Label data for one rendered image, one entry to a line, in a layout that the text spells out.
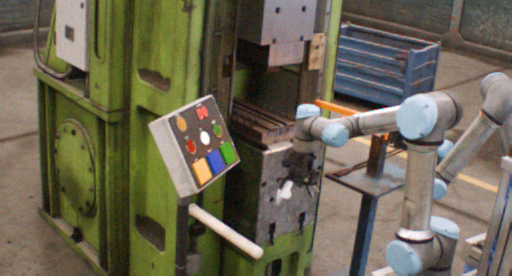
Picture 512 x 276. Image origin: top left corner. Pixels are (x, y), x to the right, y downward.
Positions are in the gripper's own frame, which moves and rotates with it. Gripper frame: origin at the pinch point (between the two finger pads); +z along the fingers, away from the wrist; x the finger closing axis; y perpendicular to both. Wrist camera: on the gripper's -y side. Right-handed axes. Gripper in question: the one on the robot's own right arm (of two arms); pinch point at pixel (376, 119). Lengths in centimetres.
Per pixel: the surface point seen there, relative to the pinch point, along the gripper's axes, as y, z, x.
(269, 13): -38, 41, -24
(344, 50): 57, 270, 294
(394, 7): 68, 503, 692
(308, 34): -26.9, 40.8, -0.1
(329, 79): 1, 56, 33
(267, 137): 16.7, 41.9, -19.4
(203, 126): -1, 29, -64
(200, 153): 6, 22, -70
